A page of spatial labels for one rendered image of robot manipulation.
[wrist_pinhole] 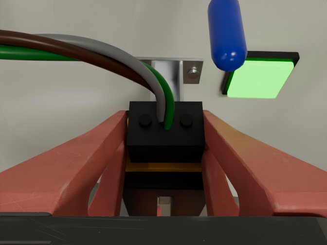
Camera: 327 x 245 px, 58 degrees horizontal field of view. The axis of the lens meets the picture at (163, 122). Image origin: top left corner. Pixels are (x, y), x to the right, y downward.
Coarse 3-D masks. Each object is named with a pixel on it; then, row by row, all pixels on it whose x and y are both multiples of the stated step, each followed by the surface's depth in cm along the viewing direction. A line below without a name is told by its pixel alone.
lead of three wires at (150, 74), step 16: (0, 32) 6; (16, 32) 6; (0, 48) 6; (16, 48) 7; (32, 48) 7; (48, 48) 7; (64, 48) 7; (80, 48) 7; (96, 48) 7; (112, 48) 8; (96, 64) 7; (112, 64) 8; (128, 64) 8; (144, 64) 9; (144, 80) 9; (160, 80) 9; (160, 96) 9; (160, 112) 10
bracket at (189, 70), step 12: (144, 60) 19; (156, 60) 19; (168, 60) 19; (180, 60) 19; (192, 60) 19; (168, 72) 20; (180, 72) 18; (192, 72) 19; (168, 84) 20; (180, 84) 18; (180, 96) 17
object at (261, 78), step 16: (256, 64) 18; (272, 64) 18; (288, 64) 18; (224, 80) 20; (240, 80) 19; (256, 80) 19; (272, 80) 19; (240, 96) 20; (256, 96) 20; (272, 96) 20
